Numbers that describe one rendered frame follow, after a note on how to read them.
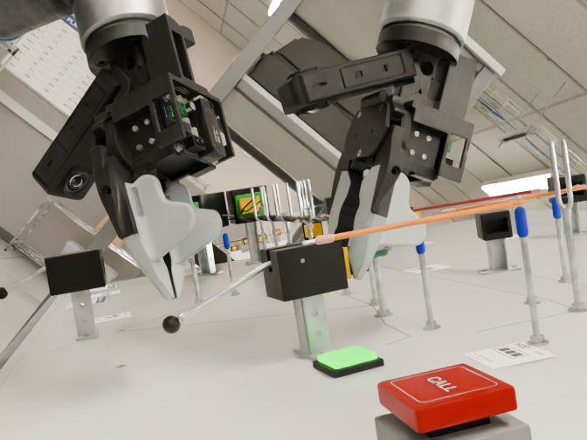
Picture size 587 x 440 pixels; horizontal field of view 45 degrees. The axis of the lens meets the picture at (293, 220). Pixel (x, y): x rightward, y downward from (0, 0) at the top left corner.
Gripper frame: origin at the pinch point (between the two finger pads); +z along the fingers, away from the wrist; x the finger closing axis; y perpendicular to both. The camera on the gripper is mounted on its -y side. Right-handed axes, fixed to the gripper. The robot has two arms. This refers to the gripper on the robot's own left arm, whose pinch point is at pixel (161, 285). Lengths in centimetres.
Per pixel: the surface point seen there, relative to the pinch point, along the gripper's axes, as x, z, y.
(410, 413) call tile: -12.0, 13.3, 20.1
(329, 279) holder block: 7.7, 2.6, 10.2
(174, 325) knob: 0.2, 3.2, 0.2
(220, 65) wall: 607, -392, -285
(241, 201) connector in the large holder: 63, -27, -24
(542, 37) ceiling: 369, -158, 36
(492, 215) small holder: 38.1, -3.8, 19.5
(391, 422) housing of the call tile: -9.0, 13.6, 18.0
